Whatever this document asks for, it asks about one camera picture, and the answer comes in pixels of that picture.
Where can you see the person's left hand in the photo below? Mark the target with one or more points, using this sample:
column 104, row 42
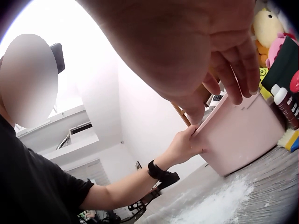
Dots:
column 179, row 149

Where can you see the person's right hand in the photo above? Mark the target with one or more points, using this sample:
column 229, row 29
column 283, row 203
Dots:
column 163, row 35

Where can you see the person's right thumb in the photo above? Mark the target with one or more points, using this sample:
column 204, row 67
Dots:
column 190, row 102

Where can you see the person's right middle finger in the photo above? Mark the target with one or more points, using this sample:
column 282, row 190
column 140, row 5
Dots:
column 230, row 79

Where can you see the person's right ring finger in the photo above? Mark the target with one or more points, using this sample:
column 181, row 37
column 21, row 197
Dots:
column 251, row 70

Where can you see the person's left thumb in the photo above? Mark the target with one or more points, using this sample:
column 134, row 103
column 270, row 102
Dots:
column 188, row 132

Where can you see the person's left fingers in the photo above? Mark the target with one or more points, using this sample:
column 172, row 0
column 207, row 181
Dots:
column 202, row 151

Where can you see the person's right index finger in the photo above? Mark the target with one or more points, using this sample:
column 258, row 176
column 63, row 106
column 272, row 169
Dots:
column 210, row 84

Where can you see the pink plastic container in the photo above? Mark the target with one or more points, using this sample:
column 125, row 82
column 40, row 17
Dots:
column 240, row 137

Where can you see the orange plush toy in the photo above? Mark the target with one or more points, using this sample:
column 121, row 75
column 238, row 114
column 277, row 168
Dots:
column 261, row 52

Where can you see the pink plush toy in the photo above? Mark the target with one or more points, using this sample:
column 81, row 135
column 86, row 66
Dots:
column 276, row 50

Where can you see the dark green box red label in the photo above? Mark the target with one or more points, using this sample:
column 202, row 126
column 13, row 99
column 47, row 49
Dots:
column 283, row 67

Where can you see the cream yellow plush toy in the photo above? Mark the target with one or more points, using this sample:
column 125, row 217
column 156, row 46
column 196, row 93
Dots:
column 267, row 25

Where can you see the black wrist band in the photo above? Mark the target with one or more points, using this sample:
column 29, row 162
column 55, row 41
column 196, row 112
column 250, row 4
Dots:
column 156, row 171

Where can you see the pile of white powder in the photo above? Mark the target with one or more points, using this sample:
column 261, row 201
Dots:
column 217, row 200

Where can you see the brown bottle white cap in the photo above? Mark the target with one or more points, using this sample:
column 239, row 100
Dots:
column 288, row 107

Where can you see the cream fluffy cloth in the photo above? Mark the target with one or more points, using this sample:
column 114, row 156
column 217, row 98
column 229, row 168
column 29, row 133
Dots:
column 283, row 140

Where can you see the yellow and blue block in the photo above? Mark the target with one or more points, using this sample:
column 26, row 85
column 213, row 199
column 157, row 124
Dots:
column 293, row 141

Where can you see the window blind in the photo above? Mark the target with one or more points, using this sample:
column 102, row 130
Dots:
column 93, row 170

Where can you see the person's body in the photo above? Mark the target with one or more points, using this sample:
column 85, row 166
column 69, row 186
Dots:
column 30, row 182

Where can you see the wooden frame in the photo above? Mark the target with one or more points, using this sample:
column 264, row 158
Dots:
column 184, row 114

